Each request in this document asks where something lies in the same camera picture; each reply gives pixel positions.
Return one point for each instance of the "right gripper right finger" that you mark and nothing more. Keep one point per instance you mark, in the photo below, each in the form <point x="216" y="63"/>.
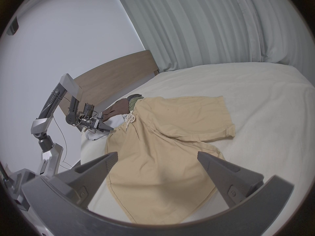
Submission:
<point x="231" y="181"/>

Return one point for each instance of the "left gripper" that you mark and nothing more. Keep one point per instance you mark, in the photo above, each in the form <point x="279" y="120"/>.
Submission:
<point x="91" y="124"/>

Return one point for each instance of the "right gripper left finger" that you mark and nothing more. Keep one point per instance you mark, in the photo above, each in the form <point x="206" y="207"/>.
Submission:
<point x="88" y="178"/>

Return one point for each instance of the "beige shorts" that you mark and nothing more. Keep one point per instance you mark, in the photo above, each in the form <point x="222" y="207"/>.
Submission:
<point x="160" y="168"/>

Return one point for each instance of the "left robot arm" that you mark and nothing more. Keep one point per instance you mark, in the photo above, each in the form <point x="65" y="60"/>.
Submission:
<point x="71" y="85"/>

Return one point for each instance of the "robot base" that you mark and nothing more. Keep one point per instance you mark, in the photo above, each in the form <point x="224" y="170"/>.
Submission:
<point x="17" y="181"/>

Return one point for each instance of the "white garment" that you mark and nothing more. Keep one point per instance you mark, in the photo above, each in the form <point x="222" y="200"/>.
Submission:
<point x="115" y="122"/>

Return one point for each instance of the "brown garment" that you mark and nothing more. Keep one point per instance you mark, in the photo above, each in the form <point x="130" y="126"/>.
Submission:
<point x="118" y="108"/>

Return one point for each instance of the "green garment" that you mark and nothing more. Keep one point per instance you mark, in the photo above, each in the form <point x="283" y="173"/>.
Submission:
<point x="133" y="104"/>

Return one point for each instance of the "dark grey garment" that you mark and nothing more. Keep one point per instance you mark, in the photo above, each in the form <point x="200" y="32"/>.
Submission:
<point x="135" y="96"/>

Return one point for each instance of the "bed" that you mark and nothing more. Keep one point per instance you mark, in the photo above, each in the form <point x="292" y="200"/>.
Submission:
<point x="258" y="107"/>

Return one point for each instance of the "grey-green curtain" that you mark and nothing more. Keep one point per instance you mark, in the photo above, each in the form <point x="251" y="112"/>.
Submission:
<point x="283" y="21"/>
<point x="184" y="21"/>

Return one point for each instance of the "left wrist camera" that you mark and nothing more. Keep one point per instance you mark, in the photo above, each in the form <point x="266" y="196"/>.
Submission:
<point x="89" y="108"/>

